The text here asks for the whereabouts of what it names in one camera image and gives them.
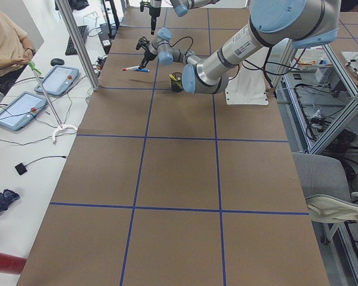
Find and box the seated person beige shirt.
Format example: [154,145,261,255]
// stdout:
[0,11,36,95]

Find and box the small black puck device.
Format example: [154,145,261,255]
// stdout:
[14,163,27,175]

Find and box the grey office chair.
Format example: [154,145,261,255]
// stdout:
[293,153,358,245]

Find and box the far teach pendant tablet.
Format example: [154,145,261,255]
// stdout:
[41,65,79,97]

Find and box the black keyboard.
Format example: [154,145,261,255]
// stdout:
[64,25,89,56]

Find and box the red cylinder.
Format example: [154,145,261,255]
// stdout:
[0,253,27,275]

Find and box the folded blue umbrella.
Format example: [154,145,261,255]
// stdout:
[0,189,20,215]

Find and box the teach pendant tablet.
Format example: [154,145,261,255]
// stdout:
[41,65,79,97]
[0,92,47,131]

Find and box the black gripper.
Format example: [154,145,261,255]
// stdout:
[136,36,158,69]
[140,0,162,35]

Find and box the aluminium frame post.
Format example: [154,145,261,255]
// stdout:
[55,0,100,91]

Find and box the black computer mouse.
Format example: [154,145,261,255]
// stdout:
[50,58,64,66]

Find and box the near teach pendant tablet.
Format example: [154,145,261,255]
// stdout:
[0,92,47,131]

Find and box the blue highlighter pen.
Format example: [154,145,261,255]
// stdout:
[134,68,150,73]

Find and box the reacher grabber stick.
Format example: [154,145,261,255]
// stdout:
[27,61,78,145]

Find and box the red white marker pen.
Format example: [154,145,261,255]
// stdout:
[122,66,140,71]

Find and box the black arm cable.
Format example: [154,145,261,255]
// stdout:
[168,36,195,57]
[241,44,308,77]

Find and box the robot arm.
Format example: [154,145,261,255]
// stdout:
[136,1,341,94]
[136,1,217,70]

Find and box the black mesh pen cup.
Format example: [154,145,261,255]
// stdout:
[170,72,183,92]

